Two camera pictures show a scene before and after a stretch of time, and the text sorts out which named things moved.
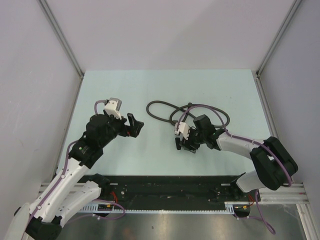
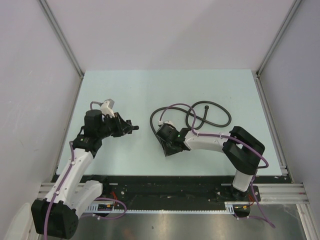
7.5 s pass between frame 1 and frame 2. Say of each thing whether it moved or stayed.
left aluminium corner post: stayed
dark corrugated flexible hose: moved
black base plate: stayed
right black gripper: moved
